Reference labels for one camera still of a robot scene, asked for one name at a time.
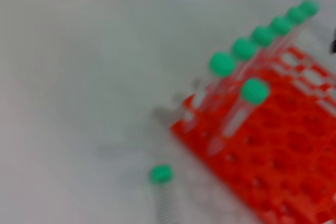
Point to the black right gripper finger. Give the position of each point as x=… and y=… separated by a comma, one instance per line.
x=333, y=43

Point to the green-capped clear test tube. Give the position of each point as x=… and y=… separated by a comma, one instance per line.
x=254, y=91
x=221, y=64
x=296, y=15
x=281, y=26
x=309, y=7
x=244, y=49
x=161, y=174
x=263, y=36

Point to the orange test tube rack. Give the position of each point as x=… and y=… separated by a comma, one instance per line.
x=288, y=142

